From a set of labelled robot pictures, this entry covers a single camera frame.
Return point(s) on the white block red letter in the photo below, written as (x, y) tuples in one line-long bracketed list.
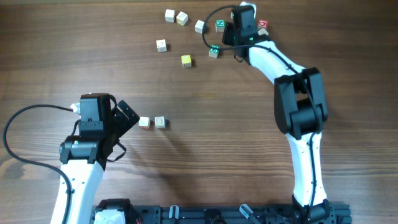
[(144, 122)]

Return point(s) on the green Z block lower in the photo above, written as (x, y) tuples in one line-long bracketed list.
[(214, 51)]

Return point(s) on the green Z block upper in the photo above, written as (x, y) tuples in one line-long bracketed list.
[(220, 25)]

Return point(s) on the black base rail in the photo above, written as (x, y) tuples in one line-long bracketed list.
[(122, 211)]

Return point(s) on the yellow top block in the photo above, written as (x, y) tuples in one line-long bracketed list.
[(186, 61)]

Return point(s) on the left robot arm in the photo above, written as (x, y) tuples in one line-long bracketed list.
[(85, 153)]

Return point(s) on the white block blue side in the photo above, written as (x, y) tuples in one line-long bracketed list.
[(200, 27)]

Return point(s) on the red O block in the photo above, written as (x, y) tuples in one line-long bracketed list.
[(262, 24)]

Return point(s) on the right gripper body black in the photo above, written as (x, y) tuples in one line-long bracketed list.
[(236, 39)]

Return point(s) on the white block faint drawing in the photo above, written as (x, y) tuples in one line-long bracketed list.
[(160, 122)]

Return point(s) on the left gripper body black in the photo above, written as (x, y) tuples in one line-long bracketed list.
[(107, 127)]

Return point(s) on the plain white block top-left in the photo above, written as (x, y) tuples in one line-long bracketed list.
[(170, 15)]

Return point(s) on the white block red edge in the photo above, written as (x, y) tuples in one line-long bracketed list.
[(263, 31)]

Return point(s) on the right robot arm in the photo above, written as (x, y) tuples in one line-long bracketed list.
[(299, 108)]

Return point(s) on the white block dotted left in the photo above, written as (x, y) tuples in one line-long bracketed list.
[(161, 45)]

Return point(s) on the green z block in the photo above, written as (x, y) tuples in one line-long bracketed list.
[(214, 51), (220, 25)]

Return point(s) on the white block yellow side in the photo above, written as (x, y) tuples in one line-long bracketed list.
[(182, 18)]

